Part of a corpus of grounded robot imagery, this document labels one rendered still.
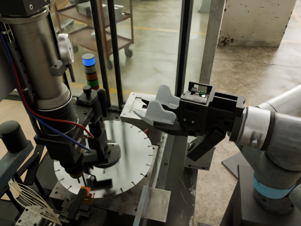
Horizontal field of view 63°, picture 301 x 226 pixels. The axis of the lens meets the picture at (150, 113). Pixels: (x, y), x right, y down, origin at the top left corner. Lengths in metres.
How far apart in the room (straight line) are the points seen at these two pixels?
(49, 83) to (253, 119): 0.36
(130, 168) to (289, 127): 0.50
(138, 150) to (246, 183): 0.47
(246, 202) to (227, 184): 0.96
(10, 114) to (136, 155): 0.84
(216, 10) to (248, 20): 2.84
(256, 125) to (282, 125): 0.04
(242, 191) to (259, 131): 0.62
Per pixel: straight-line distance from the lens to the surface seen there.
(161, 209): 0.88
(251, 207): 1.03
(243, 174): 1.11
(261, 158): 0.55
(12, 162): 0.80
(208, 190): 1.92
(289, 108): 0.64
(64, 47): 0.42
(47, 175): 1.12
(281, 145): 0.47
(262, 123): 0.46
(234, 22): 3.77
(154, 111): 0.48
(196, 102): 0.45
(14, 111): 1.49
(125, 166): 0.81
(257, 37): 3.96
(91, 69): 0.97
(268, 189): 0.57
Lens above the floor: 1.60
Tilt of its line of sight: 41 degrees down
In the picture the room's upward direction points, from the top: straight up
